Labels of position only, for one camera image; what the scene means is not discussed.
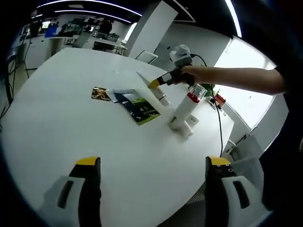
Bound small white skincare sachet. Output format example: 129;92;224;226
109;88;140;104

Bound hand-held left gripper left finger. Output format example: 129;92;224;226
42;156;102;227

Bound white framed chair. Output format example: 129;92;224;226
134;49;158;64

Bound large red-collared skincare bottle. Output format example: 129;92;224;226
168;84;205;130

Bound potted green plant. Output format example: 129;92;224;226
203;83;216;97

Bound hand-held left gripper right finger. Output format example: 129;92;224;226
205;155;273;227

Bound gold skincare sachet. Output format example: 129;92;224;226
91;87;112;102

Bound green black skincare sachet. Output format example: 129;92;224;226
123;96;161;126

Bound ceiling light strip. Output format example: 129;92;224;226
224;0;242;38

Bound white skincare tube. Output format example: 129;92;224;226
136;71;171;116

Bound hanging black cables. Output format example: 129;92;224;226
3;39;33;112

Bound blue storage bin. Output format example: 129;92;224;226
45;26;59;38

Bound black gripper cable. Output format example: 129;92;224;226
190;53;223;157

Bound person's right hand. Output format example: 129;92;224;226
180;65;205;86

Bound red box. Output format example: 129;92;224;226
214;93;225;106

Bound white mesh office chair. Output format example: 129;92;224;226
224;132;268;192

